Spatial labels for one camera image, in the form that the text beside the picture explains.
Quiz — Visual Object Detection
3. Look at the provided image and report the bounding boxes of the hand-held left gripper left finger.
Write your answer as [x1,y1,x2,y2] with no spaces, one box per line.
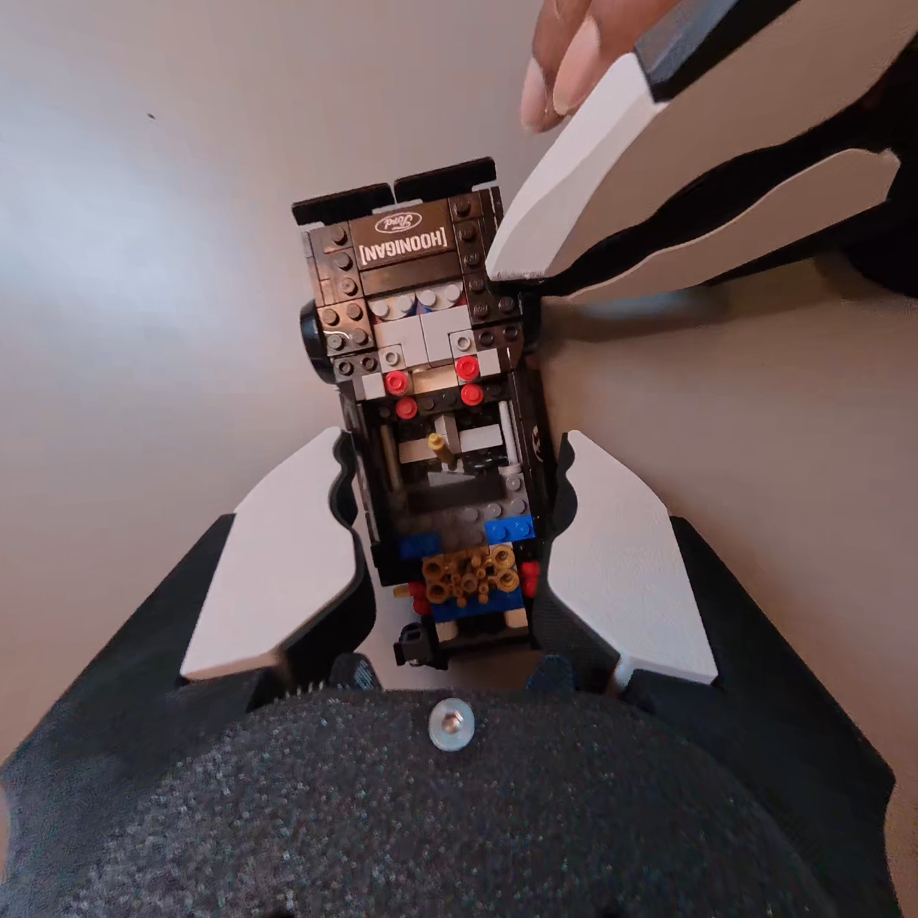
[178,426,378,684]

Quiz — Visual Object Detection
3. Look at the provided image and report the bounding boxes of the black toy brick car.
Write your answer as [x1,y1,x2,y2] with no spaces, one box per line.
[290,158,555,669]

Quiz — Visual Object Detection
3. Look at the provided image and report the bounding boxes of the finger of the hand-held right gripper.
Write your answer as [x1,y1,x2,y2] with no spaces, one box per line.
[485,52,669,282]
[538,147,902,306]

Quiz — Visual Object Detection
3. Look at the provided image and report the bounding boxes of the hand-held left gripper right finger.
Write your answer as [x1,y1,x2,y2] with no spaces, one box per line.
[534,429,720,693]

